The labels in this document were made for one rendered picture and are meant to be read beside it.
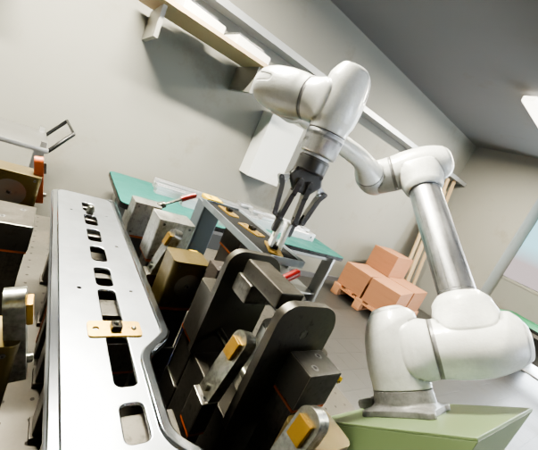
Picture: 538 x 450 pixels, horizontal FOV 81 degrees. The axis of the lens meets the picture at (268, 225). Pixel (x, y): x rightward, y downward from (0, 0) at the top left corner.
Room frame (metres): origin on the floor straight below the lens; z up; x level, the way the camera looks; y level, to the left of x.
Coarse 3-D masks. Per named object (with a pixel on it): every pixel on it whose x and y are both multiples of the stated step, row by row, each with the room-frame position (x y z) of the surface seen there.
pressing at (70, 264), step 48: (48, 288) 0.50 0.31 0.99; (96, 288) 0.55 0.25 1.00; (144, 288) 0.61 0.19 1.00; (48, 336) 0.40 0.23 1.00; (144, 336) 0.48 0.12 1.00; (48, 384) 0.33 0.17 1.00; (96, 384) 0.35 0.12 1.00; (144, 384) 0.38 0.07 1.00; (48, 432) 0.28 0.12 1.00; (96, 432) 0.29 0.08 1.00
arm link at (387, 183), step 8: (384, 160) 1.20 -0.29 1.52; (384, 168) 1.18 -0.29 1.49; (392, 168) 1.17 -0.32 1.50; (384, 176) 1.17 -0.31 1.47; (392, 176) 1.17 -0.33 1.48; (376, 184) 1.16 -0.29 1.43; (384, 184) 1.17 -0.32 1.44; (392, 184) 1.18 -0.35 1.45; (368, 192) 1.22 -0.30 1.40; (376, 192) 1.22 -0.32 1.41; (384, 192) 1.22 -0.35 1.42
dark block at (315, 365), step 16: (304, 352) 0.44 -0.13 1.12; (320, 352) 0.46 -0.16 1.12; (288, 368) 0.41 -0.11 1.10; (304, 368) 0.40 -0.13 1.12; (320, 368) 0.41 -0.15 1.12; (336, 368) 0.43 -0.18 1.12; (288, 384) 0.40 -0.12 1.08; (304, 384) 0.39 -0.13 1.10; (320, 384) 0.40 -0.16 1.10; (272, 400) 0.42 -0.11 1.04; (288, 400) 0.39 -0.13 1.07; (304, 400) 0.39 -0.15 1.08; (320, 400) 0.42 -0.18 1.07; (272, 416) 0.41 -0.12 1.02; (256, 432) 0.42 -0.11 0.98; (272, 432) 0.40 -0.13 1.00; (256, 448) 0.41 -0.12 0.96
